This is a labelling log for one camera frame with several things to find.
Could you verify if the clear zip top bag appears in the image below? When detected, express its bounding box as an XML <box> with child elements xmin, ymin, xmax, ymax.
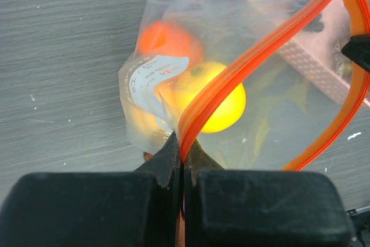
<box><xmin>118</xmin><ymin>0</ymin><xmax>369</xmax><ymax>170</ymax></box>

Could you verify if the pink plastic basket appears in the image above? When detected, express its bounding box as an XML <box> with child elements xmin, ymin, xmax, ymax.
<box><xmin>249</xmin><ymin>0</ymin><xmax>352</xmax><ymax>104</ymax></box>

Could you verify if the orange persimmon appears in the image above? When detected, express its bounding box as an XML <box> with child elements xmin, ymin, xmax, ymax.
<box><xmin>136</xmin><ymin>20</ymin><xmax>204</xmax><ymax>65</ymax></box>

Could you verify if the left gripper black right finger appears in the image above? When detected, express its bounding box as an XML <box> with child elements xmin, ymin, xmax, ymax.
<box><xmin>183</xmin><ymin>142</ymin><xmax>354</xmax><ymax>246</ymax></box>

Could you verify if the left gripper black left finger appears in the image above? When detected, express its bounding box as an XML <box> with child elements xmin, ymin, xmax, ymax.
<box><xmin>1</xmin><ymin>134</ymin><xmax>181</xmax><ymax>246</ymax></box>

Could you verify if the yellow apple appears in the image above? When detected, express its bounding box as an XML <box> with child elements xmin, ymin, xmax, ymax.
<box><xmin>170</xmin><ymin>61</ymin><xmax>246</xmax><ymax>134</ymax></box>

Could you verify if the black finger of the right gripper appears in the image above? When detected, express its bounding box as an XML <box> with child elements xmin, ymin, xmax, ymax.
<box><xmin>341</xmin><ymin>34</ymin><xmax>370</xmax><ymax>72</ymax></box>

